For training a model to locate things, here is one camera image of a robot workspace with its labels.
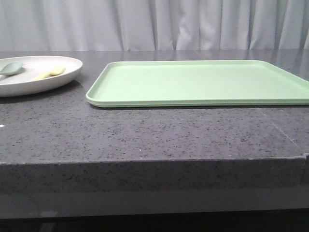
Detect yellow plastic fork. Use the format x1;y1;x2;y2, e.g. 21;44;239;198
32;66;65;81

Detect teal green spoon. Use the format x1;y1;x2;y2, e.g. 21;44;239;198
0;61;23;76

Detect light green tray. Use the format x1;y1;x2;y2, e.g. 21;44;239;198
86;60;309;108

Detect white round plate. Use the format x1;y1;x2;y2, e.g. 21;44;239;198
0;56;83;97

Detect white curtain backdrop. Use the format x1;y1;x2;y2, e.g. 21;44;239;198
0;0;309;51

